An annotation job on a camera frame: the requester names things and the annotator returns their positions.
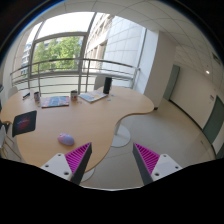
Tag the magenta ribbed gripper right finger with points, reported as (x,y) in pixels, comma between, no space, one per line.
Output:
(153,166)

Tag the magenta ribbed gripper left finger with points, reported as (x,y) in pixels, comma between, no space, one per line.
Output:
(70,166)

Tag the black mouse pad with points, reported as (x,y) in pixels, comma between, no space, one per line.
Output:
(24,123)

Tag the white round table base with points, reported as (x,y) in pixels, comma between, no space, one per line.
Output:
(121,136)

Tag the red blue magazine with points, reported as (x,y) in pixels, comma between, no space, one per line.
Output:
(56,101)

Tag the patterned mug centre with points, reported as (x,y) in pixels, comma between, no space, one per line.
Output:
(73,95)

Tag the patterned can left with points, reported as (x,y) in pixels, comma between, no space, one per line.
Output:
(37,96)

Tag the green door right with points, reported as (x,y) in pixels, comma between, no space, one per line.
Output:
(215,121)

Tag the small dark object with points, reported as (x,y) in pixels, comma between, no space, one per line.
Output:
(26,96)

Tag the metal balcony railing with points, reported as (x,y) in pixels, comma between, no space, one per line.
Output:
(60,76)

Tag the white chair behind table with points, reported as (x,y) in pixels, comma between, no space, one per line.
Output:
(99,82)

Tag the black cylindrical speaker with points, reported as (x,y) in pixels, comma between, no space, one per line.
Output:
(107,85)

